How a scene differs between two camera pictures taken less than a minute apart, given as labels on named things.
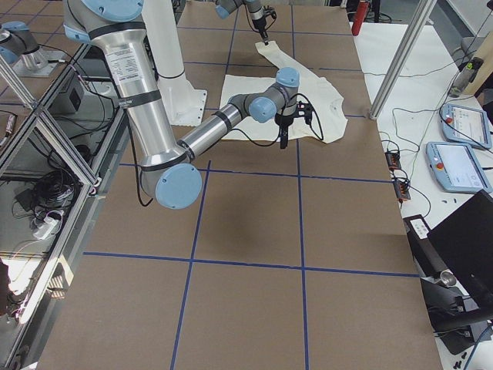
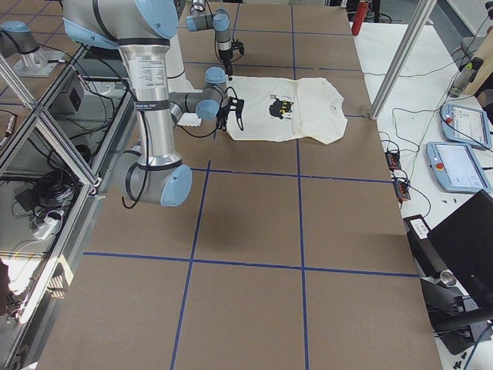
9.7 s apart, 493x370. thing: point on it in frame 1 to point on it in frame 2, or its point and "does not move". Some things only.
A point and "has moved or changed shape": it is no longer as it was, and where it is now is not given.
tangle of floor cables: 46,201 does not move
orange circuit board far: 393,159 does not move
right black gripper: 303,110 to 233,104
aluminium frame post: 420,17 does not move
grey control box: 68,102 does not move
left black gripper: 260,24 to 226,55
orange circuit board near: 402,190 does not move
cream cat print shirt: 328,116 has moved or changed shape
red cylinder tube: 360,17 does not move
